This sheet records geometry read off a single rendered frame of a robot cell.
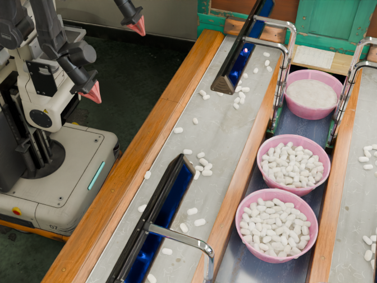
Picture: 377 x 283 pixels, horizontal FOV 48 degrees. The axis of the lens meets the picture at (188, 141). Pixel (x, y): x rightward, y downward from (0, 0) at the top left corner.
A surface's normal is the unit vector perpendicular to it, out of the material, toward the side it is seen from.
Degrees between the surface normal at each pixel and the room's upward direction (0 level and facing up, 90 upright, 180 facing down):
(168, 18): 90
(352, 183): 0
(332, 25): 90
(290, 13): 90
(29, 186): 0
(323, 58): 0
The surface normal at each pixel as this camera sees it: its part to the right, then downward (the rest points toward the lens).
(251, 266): -0.01, -0.68
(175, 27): -0.29, 0.70
